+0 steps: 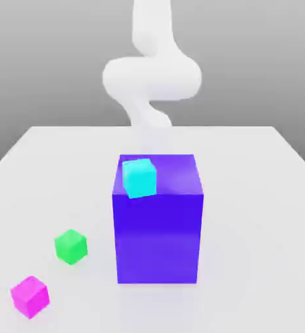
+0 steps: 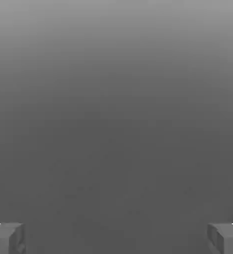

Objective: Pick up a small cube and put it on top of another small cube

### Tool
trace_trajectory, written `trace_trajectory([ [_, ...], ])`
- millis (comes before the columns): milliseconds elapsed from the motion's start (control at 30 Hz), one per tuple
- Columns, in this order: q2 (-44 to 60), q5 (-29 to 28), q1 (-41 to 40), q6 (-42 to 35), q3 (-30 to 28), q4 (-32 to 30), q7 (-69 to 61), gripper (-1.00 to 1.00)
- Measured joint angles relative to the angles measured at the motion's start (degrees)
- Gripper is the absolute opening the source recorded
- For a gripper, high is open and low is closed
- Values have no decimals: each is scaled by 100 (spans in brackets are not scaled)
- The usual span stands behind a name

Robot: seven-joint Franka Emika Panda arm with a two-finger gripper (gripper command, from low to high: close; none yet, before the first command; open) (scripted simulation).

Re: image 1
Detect small cyan cube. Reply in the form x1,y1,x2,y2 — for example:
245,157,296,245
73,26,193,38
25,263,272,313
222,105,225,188
121,158,157,199

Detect small magenta cube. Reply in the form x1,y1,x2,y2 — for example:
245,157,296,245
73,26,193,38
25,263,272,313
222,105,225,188
10,275,51,320

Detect small green cube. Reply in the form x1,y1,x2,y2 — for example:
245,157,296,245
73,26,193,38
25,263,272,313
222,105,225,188
54,228,88,266

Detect large purple box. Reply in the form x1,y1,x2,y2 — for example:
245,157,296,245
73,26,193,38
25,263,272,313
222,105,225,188
112,153,204,285

